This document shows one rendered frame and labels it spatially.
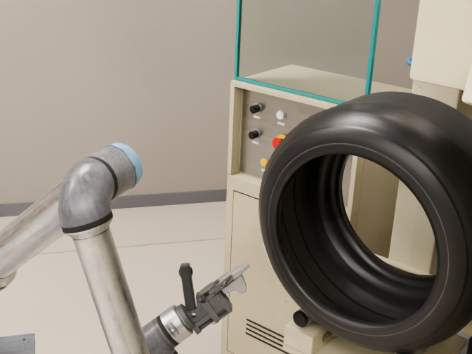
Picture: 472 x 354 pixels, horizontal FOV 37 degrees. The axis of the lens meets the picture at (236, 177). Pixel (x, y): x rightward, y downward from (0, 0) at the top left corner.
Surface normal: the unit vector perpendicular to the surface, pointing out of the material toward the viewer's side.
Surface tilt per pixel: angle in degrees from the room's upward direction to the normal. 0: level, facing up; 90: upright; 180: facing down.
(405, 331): 98
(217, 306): 70
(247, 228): 90
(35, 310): 0
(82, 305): 0
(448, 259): 88
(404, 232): 90
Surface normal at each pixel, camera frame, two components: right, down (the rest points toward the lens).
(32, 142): 0.26, 0.37
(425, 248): -0.62, 0.27
